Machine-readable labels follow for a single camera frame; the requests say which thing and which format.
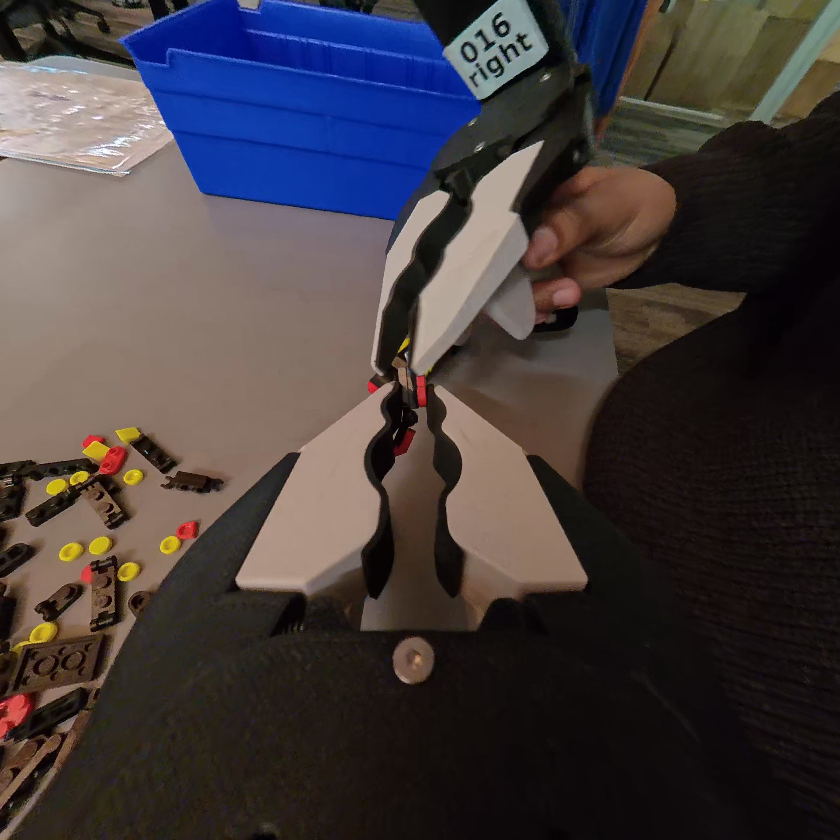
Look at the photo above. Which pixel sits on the nested blue storage bins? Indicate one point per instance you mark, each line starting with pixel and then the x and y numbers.
pixel 295 164

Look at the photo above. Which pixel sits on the blue hanging cloth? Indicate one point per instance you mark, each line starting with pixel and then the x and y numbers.
pixel 617 46

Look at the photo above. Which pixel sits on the clear plastic bag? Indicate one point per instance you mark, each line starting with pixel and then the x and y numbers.
pixel 72 111

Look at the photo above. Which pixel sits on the pile of lego pieces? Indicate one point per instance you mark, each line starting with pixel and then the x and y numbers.
pixel 56 663

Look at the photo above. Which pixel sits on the yellow black lego car model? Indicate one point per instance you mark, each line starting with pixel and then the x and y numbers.
pixel 420 392

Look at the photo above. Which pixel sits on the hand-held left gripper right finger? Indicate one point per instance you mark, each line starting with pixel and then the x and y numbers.
pixel 512 518

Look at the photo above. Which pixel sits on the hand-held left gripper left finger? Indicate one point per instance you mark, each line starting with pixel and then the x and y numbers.
pixel 315 512

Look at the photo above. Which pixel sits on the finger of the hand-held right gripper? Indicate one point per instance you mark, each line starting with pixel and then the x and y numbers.
pixel 400 262
pixel 472 275

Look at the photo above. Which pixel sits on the person's right forearm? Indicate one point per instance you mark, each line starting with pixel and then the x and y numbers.
pixel 754 197

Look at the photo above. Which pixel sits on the person's right hand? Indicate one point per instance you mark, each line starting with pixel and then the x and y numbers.
pixel 610 223

